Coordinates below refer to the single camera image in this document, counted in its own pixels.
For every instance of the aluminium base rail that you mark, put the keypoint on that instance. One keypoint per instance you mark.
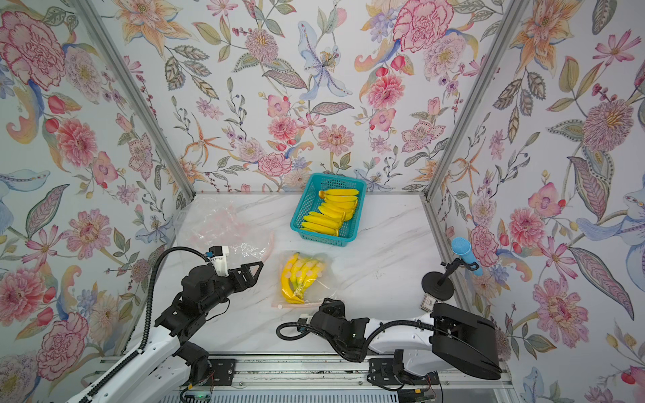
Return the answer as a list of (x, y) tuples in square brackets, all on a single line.
[(296, 378)]

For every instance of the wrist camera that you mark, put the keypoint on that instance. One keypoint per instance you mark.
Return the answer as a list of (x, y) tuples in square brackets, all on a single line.
[(218, 258), (302, 323)]

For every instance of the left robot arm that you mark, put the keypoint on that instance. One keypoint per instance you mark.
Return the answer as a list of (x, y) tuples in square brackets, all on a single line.
[(166, 358)]

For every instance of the aluminium corner post left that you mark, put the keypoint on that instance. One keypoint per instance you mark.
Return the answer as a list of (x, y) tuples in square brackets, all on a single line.
[(95, 27)]

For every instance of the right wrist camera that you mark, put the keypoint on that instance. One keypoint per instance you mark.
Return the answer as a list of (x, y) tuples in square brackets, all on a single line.
[(302, 323)]

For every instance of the yellow banana bunch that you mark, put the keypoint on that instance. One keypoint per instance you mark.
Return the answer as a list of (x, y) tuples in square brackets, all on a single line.
[(298, 275), (321, 223)]

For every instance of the small printed card box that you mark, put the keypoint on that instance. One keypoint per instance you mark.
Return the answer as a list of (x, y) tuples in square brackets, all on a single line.
[(428, 303)]

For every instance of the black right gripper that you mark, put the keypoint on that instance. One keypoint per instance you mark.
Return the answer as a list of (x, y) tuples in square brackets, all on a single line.
[(334, 307)]

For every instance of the blue microphone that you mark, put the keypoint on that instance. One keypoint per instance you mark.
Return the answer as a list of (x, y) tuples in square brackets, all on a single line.
[(439, 284)]

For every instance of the teal plastic basket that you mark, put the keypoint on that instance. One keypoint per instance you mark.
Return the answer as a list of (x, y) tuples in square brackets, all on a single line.
[(310, 202)]

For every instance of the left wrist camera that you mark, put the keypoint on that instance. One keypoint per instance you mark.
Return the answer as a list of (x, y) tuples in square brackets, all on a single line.
[(218, 258)]

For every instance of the pink dotted zip bag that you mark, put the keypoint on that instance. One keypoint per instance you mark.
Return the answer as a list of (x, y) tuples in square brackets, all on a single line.
[(211, 221)]

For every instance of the aluminium corner post right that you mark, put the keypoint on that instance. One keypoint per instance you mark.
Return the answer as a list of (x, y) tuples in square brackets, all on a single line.
[(510, 21)]

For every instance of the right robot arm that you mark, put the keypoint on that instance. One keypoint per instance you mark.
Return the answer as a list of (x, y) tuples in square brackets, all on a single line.
[(445, 338)]

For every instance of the aluminium corner post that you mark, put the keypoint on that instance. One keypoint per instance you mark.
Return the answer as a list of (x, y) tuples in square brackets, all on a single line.
[(95, 27), (510, 21)]

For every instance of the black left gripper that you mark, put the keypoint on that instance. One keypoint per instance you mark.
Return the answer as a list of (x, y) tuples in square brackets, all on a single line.
[(246, 273)]

